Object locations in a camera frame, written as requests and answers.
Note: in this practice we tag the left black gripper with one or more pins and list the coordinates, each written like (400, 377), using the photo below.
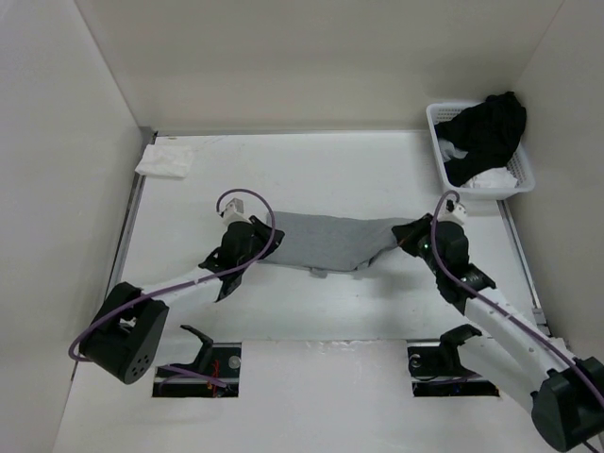
(260, 230)

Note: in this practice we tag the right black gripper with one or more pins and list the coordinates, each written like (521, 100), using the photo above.
(407, 233)

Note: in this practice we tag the grey tank top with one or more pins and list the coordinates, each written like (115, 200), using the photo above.
(326, 244)

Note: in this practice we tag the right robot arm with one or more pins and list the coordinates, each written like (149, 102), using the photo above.
(562, 394)

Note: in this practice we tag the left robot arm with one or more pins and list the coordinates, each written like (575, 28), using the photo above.
(124, 336)

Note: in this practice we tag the folded white tank top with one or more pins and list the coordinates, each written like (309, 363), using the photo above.
(165, 161)

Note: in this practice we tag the black tank top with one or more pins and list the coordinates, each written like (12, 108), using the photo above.
(488, 133)

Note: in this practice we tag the white garment in basket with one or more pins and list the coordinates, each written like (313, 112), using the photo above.
(495, 178)

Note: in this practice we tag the white plastic basket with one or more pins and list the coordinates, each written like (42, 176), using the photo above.
(518, 165)

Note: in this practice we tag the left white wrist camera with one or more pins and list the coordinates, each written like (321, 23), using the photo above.
(233, 212)

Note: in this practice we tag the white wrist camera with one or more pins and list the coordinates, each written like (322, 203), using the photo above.
(233, 212)
(453, 212)

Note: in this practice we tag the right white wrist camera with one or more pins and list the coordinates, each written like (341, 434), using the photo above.
(453, 212)

